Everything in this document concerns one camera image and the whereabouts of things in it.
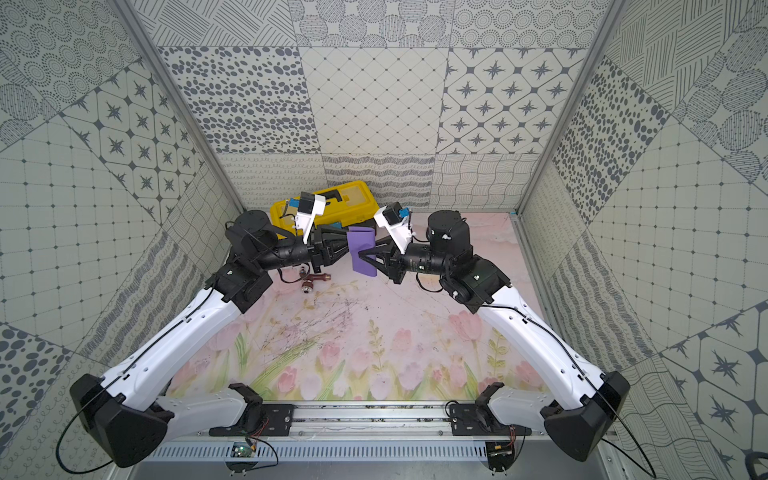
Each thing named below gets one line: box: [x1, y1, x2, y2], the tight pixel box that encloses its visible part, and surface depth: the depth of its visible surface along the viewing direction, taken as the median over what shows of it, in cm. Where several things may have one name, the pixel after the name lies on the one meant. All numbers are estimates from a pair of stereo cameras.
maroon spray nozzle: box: [299, 269, 331, 294], surface depth 100 cm
